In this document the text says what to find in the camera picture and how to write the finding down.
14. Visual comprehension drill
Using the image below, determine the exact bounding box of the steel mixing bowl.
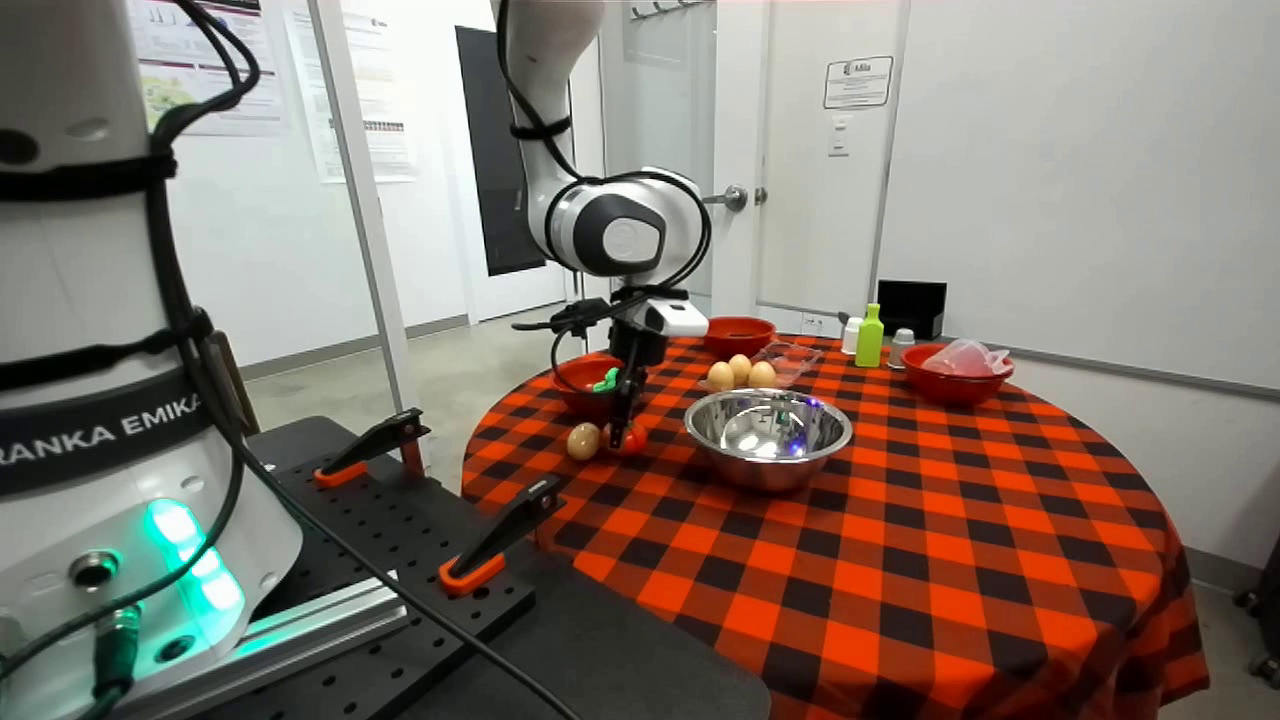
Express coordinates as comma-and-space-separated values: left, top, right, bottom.
685, 388, 852, 497

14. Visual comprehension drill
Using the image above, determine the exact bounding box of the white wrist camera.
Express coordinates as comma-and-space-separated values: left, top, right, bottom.
623, 302, 710, 338

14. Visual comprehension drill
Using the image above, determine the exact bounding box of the silver door handle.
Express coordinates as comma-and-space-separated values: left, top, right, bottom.
703, 187, 769, 211

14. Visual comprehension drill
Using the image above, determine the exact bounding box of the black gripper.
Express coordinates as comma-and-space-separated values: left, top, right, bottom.
610, 302, 664, 396

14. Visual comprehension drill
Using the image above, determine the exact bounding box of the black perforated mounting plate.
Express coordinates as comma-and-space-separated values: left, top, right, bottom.
234, 421, 578, 720

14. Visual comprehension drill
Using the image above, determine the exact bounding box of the clear plastic egg carton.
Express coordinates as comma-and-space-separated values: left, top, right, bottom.
703, 344, 813, 392

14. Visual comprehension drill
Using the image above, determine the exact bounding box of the red tomato plush toy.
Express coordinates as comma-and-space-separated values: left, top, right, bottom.
610, 423, 650, 458

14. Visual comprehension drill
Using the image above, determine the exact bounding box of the orange black checkered tablecloth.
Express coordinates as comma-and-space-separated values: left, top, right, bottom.
464, 338, 1210, 720

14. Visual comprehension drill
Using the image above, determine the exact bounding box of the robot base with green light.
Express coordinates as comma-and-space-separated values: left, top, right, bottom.
0, 0, 300, 720

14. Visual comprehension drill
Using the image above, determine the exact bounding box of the black orange clamp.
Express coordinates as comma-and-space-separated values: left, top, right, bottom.
313, 410, 429, 491
437, 477, 563, 595

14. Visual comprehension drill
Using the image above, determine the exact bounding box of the green bottle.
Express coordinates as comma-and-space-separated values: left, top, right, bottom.
856, 302, 885, 367

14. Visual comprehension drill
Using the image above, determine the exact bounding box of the loose beige egg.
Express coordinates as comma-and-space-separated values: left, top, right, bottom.
563, 423, 601, 462

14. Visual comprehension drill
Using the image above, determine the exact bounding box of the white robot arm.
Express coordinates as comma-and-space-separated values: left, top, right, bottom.
491, 0, 712, 396

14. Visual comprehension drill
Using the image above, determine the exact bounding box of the red bowl with dark contents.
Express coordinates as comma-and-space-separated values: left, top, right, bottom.
703, 315, 777, 360

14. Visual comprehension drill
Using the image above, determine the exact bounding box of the white door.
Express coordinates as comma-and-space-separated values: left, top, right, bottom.
710, 0, 914, 312

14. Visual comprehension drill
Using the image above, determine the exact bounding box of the red bowl holding tomato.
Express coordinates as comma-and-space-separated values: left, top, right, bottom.
551, 351, 621, 423

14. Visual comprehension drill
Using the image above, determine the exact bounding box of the black wall file holder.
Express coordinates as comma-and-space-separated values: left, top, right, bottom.
878, 281, 950, 339

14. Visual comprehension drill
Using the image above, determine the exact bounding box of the red bowl with plastic cup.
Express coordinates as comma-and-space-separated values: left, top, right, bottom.
906, 344, 1013, 410

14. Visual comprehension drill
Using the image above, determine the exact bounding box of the wall notice sign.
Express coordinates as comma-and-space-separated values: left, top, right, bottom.
824, 56, 895, 112

